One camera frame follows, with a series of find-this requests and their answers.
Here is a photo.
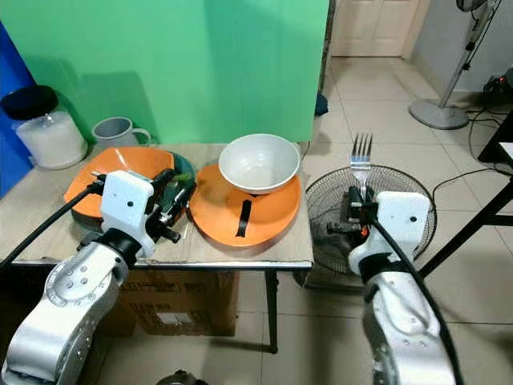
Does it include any white bowl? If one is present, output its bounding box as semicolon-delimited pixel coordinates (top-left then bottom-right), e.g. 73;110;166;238
218;133;302;197

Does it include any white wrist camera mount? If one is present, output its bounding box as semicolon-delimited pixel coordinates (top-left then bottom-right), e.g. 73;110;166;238
369;191;431;259
100;170;158;259

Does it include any cream panel door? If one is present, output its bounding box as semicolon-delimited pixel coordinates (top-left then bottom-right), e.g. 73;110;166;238
329;0;427;59

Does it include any black metal table leg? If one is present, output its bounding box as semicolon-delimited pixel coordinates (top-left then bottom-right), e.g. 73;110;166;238
262;270;282;355

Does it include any black device by wall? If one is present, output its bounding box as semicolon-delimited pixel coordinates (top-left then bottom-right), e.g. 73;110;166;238
483;68;513;106

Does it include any green backdrop board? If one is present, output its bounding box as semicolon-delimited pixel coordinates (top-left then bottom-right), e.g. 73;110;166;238
0;0;332;146

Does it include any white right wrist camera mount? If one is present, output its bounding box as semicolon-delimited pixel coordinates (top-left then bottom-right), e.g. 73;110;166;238
369;191;431;259

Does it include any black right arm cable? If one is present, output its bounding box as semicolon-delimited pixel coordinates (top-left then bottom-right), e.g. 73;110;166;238
369;218;465;385

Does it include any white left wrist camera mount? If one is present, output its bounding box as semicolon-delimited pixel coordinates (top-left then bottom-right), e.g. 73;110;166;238
100;170;158;259

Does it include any black floor cable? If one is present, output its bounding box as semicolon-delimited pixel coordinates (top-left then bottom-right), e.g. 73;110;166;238
431;104;513;200

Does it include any black strip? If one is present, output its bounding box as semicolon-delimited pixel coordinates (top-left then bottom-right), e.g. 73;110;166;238
236;201;252;240

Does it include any grey mug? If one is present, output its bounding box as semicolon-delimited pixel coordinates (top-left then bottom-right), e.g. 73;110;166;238
92;116;154;150

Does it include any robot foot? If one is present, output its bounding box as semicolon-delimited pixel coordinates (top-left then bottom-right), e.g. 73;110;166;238
156;369;207;385

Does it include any black floor fan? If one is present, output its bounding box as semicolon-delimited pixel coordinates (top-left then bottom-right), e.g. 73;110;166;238
301;164;438;291

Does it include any orange plate with black strip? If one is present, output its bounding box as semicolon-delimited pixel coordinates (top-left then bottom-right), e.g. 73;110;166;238
189;163;303;249

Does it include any grey standing fan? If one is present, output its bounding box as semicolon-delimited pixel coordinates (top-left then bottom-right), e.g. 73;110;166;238
408;0;503;132

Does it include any silver metal fork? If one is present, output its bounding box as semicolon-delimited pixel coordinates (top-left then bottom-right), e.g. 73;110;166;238
349;132;374;201

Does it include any glass jar with black lid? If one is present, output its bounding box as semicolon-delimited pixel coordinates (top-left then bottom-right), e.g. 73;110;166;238
1;84;90;171

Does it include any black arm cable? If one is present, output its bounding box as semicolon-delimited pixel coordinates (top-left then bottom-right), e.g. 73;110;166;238
369;218;465;385
0;178;107;270

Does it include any brown cardboard box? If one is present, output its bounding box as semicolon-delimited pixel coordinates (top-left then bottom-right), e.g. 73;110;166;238
120;270;240;338

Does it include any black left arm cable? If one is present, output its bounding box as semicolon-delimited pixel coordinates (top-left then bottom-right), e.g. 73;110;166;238
0;178;107;270

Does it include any blue board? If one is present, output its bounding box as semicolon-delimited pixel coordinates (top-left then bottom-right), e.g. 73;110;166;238
0;24;34;198

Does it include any black desk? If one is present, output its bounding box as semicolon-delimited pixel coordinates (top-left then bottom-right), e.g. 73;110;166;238
420;112;513;278

